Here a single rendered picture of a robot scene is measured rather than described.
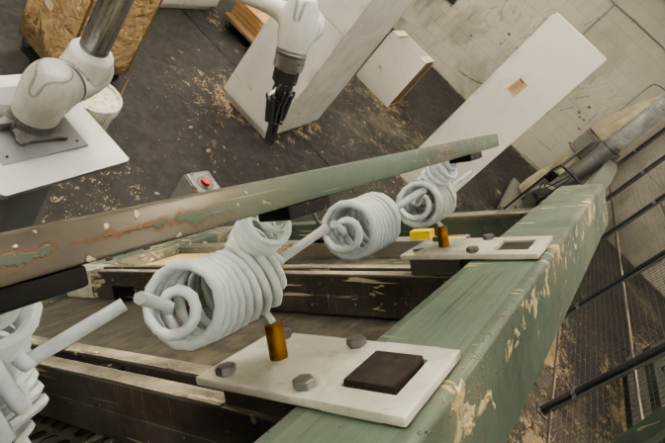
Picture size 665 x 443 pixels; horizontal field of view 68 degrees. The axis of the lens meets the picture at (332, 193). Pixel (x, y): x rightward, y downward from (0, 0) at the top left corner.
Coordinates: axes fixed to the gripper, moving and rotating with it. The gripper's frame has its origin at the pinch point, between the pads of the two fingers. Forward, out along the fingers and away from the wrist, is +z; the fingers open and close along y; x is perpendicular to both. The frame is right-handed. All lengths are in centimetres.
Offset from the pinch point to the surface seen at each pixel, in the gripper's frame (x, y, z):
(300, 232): -17.4, 4.1, 28.9
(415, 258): -67, -62, -18
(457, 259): -72, -60, -20
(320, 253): -36.6, -21.3, 15.5
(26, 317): -61, -114, -34
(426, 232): -60, -22, -4
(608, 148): -116, 530, 51
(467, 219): -64, 1, -2
